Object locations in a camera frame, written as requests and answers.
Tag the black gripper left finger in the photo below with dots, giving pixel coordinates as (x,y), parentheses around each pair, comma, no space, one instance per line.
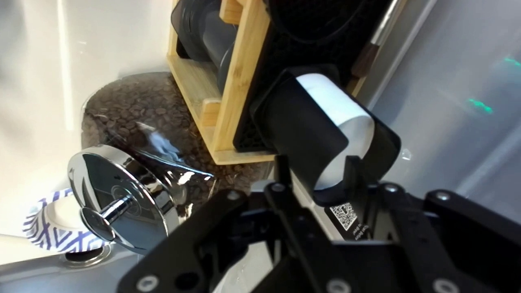
(206,238)

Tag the black holder with white filters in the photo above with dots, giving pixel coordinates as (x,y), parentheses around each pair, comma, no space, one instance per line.
(304,124)

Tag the wooden rack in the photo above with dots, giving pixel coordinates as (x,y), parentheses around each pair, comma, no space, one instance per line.
(239,81)

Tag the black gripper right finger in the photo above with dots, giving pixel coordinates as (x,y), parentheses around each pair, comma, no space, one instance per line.
(450,238)

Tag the black cylinder coffee press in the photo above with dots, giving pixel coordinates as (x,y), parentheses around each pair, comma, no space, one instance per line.
(201,33)

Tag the blue patterned white plate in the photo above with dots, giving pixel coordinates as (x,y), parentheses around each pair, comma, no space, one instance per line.
(47,228)

